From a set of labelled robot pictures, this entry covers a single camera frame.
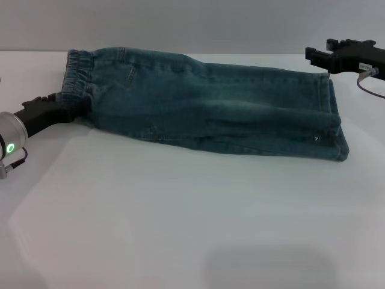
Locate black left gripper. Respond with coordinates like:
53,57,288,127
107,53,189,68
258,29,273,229
14,93,91,138

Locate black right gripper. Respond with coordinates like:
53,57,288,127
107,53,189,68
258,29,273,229
305,38,385,81

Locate blue denim shorts with cartoon print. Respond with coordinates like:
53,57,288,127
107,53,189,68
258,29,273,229
61,46,351,163

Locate right gripper cable with plug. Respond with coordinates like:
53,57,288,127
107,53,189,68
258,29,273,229
357,68,385,99

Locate gripper cable with plug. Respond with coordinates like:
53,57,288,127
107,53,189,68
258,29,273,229
0,147,28,181
357,68,385,99

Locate left gripper cable with plug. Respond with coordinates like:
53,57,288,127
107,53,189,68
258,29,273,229
0,147,28,181

